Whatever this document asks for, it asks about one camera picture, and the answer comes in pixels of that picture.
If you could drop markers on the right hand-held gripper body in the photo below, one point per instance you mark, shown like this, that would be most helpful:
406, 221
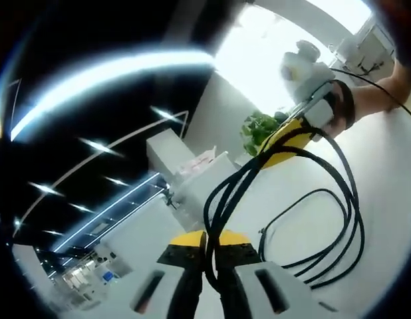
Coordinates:
305, 79

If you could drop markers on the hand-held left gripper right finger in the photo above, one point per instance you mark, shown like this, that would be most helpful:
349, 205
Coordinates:
258, 285

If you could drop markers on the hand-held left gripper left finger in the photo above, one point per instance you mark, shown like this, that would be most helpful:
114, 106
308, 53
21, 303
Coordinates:
172, 285

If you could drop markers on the white desktop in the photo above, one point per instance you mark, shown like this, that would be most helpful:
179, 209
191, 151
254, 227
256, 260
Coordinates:
302, 226

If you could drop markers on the person's right hand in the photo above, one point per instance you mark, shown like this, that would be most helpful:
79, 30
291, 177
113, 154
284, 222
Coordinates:
338, 128

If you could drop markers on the green potted plant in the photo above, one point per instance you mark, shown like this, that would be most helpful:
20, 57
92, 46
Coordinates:
258, 129

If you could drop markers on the pile of plastic bags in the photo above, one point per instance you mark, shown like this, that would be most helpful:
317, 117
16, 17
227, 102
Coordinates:
197, 163

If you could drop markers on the white storage bin with bags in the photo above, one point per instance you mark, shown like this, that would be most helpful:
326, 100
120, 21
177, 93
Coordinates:
199, 196

